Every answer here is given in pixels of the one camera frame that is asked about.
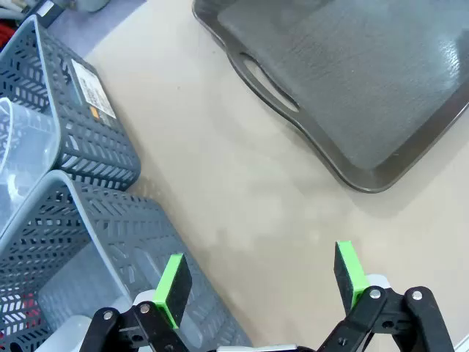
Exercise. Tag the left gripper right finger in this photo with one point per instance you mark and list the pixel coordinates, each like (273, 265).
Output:
(348, 278)

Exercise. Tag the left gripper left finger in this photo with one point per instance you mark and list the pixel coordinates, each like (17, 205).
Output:
(172, 293)

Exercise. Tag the grey lattice basket with label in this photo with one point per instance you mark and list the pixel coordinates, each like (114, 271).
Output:
(91, 143)

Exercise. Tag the dark plastic serving tray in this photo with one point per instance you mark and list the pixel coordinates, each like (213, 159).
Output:
(348, 91)

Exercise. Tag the clear plastic measuring cup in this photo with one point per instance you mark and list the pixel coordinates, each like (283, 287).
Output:
(25, 146)

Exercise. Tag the dark box with white label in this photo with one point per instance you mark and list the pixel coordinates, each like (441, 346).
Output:
(51, 11)

